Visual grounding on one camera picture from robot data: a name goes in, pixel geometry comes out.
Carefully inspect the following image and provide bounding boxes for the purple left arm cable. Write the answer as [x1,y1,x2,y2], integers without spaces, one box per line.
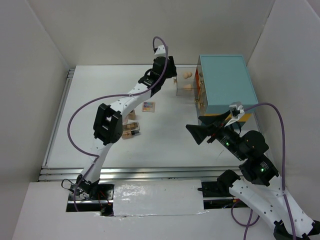
[67,36,168,212]

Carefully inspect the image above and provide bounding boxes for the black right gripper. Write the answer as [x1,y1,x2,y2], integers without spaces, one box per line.
[184,109,246,159]

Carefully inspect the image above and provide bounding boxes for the white foam front panel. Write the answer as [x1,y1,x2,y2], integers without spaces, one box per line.
[113,179,205,217]

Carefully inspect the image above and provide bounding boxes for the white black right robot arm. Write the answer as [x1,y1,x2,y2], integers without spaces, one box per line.
[186,105,320,240]

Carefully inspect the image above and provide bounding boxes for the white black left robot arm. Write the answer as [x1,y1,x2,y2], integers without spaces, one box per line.
[67,56,177,200]

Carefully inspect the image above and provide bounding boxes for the beige makeup sponge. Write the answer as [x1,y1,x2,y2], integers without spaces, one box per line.
[182,84,193,91]
[182,72,193,79]

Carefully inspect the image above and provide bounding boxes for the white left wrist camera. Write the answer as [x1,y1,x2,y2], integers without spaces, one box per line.
[153,45,166,58]

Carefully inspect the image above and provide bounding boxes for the aluminium table frame rails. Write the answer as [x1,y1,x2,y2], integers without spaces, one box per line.
[39,65,240,182]

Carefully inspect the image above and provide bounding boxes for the clear drawer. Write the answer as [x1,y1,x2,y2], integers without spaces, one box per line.
[173,65,197,98]

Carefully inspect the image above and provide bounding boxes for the teal yellow drawer cabinet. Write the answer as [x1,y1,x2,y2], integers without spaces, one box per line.
[193,54,258,116]

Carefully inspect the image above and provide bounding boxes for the long eyeshadow palette horizontal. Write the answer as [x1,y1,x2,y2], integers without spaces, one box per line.
[122,121,140,132]

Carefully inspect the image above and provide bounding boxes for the colourful small eyeshadow palette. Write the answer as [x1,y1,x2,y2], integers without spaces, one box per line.
[142,101,156,113]

